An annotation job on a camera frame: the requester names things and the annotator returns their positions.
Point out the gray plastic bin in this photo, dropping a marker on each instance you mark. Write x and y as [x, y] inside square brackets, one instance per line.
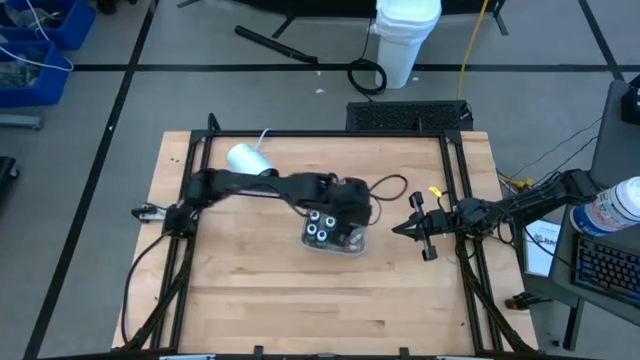
[330, 247]

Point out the gray computer desk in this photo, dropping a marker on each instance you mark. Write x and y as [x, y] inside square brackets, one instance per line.
[560, 290]

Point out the purple food coloring bottle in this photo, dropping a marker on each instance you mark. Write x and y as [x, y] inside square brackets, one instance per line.
[315, 216]

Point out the yellow tag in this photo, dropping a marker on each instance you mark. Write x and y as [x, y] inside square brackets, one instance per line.
[435, 191]

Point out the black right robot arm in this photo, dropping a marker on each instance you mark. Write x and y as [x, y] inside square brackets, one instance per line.
[530, 202]

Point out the black rod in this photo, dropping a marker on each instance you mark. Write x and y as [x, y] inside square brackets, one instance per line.
[275, 45]

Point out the black perforated case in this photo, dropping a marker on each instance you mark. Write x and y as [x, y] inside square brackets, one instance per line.
[407, 117]

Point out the green food coloring bottle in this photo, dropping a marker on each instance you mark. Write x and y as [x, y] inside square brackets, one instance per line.
[330, 220]

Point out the white paper sheet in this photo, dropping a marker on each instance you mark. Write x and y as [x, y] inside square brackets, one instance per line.
[542, 250]

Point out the white trash can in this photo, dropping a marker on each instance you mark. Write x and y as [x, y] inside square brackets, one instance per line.
[405, 45]

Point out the black food coloring bottle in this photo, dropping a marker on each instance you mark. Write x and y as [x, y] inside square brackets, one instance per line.
[311, 229]

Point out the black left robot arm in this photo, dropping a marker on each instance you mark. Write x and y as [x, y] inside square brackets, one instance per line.
[260, 185]

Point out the blue food coloring bottle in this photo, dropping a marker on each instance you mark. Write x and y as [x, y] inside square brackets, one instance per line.
[322, 235]

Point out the blue storage bin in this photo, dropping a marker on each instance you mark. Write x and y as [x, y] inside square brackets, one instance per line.
[45, 85]
[75, 25]

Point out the gray bar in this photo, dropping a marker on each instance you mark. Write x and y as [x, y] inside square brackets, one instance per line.
[20, 121]

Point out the white spot lamp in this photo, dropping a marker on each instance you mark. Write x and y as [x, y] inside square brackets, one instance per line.
[247, 160]

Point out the black metal table frame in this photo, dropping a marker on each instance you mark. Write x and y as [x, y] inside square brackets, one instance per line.
[325, 134]

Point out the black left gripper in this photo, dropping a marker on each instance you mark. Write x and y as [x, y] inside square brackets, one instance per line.
[352, 200]

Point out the white wipes canister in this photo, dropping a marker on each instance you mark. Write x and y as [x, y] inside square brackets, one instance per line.
[612, 207]

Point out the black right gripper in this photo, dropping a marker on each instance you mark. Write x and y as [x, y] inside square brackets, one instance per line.
[435, 220]

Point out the black bar clamp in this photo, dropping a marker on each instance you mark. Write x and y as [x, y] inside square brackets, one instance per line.
[525, 301]

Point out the computer keyboard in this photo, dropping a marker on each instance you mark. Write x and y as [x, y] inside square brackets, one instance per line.
[607, 270]

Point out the black frame clamp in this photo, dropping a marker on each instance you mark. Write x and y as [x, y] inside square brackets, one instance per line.
[404, 350]
[258, 349]

